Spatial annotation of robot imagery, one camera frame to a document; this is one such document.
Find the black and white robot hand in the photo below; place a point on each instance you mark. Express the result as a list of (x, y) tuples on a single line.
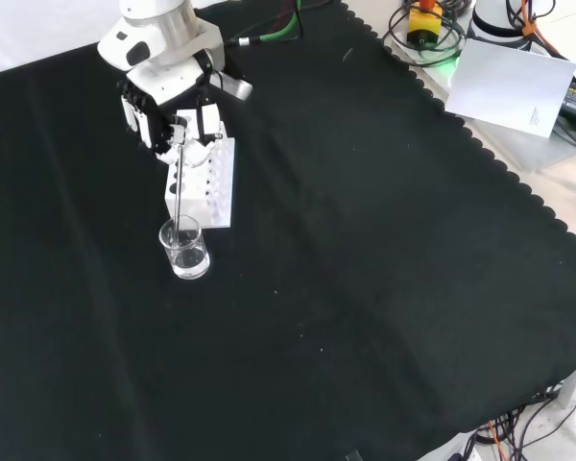
[(173, 81)]

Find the clear glass rod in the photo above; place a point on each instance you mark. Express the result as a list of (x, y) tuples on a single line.
[(178, 192)]

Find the white test tube rack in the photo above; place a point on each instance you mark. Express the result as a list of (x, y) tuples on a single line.
[(192, 201)]

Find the clear glass beaker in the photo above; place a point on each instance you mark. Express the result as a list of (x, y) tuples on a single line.
[(189, 261)]

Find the black cloth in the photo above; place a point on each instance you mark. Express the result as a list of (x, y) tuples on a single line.
[(317, 240)]

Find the yellow stop button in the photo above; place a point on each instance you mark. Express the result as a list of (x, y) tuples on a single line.
[(424, 21)]

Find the pale board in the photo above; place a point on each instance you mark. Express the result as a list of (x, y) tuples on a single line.
[(509, 86)]

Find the clear plastic cloth clip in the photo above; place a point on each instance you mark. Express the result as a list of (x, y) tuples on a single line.
[(353, 456)]

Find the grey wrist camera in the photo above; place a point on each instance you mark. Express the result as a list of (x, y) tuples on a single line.
[(237, 89)]

